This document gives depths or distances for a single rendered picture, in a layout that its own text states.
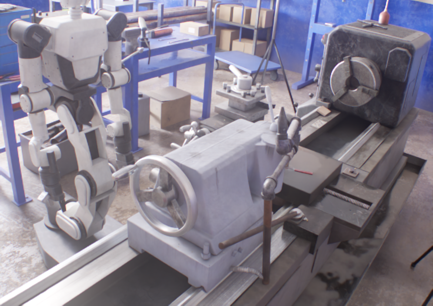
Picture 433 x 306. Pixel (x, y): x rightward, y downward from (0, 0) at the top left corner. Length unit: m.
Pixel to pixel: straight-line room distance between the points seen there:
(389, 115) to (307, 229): 1.21
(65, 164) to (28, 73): 1.62
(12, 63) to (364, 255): 2.37
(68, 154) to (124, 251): 2.07
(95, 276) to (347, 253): 1.28
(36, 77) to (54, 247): 0.99
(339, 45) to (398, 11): 3.32
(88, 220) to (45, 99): 0.69
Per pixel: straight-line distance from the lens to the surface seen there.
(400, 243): 3.03
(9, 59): 2.92
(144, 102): 3.79
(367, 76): 2.22
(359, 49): 2.43
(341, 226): 1.51
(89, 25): 1.85
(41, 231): 2.53
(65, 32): 1.79
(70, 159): 3.34
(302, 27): 6.21
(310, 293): 1.87
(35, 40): 1.76
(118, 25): 2.00
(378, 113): 2.47
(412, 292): 2.69
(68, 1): 1.82
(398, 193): 2.75
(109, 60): 2.05
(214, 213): 1.13
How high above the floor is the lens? 1.70
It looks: 26 degrees down
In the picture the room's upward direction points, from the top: 6 degrees clockwise
